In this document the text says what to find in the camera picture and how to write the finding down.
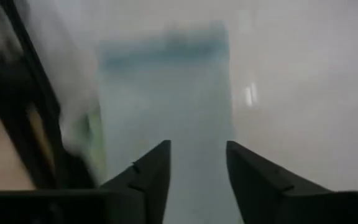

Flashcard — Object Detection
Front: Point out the light blue microfiber towel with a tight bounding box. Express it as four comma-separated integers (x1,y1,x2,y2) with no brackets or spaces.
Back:
97,19,237,224

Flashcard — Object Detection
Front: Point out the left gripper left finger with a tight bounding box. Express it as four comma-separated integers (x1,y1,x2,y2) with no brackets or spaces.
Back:
99,139,172,224

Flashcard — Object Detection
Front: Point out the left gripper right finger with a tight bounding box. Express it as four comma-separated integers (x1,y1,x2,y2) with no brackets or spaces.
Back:
226,140,333,224

